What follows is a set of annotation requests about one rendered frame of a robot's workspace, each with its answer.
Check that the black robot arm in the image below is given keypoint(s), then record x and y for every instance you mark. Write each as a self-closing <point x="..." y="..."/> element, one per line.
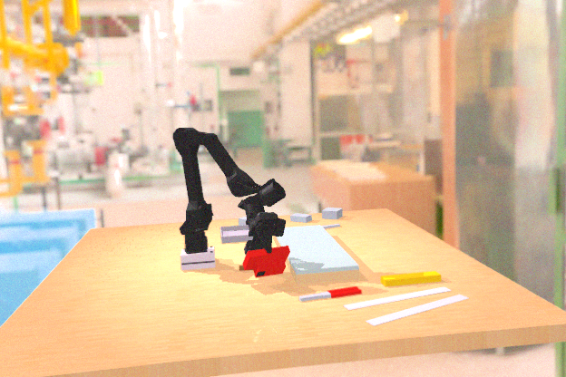
<point x="199" y="213"/>

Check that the yellow rectangular bar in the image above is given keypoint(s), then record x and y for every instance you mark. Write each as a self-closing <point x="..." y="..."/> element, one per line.
<point x="410" y="279"/>

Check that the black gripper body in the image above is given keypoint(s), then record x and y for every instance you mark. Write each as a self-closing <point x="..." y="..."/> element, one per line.
<point x="258" y="217"/>

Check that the white flat strip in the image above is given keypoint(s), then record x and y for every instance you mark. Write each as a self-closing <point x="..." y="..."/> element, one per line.
<point x="396" y="298"/>
<point x="416" y="310"/>

